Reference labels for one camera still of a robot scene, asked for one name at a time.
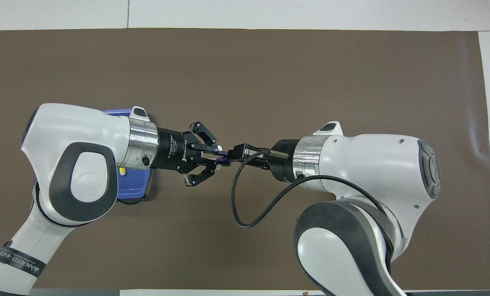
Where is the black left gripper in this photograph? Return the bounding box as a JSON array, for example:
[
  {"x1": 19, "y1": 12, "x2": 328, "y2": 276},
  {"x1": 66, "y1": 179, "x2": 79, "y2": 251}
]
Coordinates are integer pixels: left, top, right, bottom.
[{"x1": 151, "y1": 121, "x2": 223, "y2": 187}]

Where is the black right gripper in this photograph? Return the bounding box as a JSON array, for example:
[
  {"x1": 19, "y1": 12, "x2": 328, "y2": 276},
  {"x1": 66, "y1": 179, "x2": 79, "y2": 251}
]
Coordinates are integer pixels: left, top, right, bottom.
[{"x1": 229, "y1": 139, "x2": 300, "y2": 183}]

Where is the blue plastic tray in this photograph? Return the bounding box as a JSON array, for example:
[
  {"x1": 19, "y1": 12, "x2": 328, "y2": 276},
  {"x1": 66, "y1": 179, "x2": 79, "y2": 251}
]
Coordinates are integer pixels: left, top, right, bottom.
[{"x1": 101, "y1": 108, "x2": 153, "y2": 205}]

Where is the brown table mat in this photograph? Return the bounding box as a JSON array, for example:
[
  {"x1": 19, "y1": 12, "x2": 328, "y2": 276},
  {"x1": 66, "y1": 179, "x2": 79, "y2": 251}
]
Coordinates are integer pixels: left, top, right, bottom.
[{"x1": 0, "y1": 28, "x2": 490, "y2": 290}]

